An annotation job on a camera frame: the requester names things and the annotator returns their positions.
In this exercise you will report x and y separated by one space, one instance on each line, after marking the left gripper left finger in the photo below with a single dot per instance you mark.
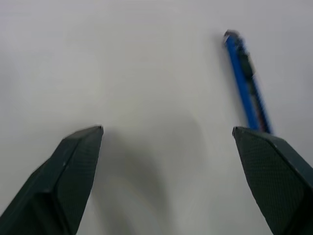
61 181

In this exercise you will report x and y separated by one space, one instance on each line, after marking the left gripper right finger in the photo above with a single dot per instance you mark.
276 176

